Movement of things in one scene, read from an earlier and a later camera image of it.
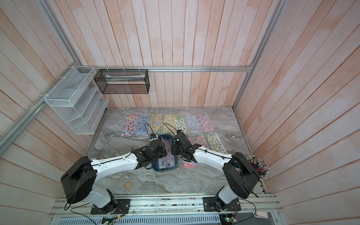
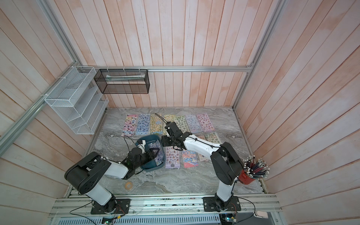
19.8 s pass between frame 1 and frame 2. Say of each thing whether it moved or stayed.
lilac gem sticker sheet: stayed
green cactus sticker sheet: stayed
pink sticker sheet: stayed
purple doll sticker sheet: moved
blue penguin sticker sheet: stayed
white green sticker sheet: stayed
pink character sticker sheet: stayed
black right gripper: moved
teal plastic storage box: moved
